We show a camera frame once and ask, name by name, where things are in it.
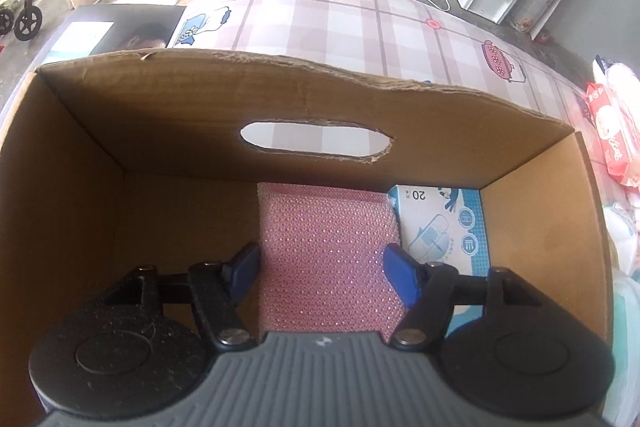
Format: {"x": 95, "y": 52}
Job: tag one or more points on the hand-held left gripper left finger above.
{"x": 244, "y": 268}

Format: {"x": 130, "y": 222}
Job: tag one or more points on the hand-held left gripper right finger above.
{"x": 400, "y": 274}

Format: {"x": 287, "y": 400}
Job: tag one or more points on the pink mesh sponge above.
{"x": 325, "y": 257}

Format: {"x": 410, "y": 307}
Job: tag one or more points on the brown cardboard box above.
{"x": 150, "y": 117}

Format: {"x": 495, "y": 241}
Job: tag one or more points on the blue white bandage box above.
{"x": 450, "y": 227}

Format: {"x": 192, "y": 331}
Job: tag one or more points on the white crinkled packet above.
{"x": 622, "y": 232}

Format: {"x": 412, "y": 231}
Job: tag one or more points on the checked floral tablecloth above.
{"x": 350, "y": 32}

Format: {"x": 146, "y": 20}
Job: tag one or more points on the red wipes packet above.
{"x": 615, "y": 132}

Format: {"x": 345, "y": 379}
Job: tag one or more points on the white tissue packet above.
{"x": 620, "y": 72}

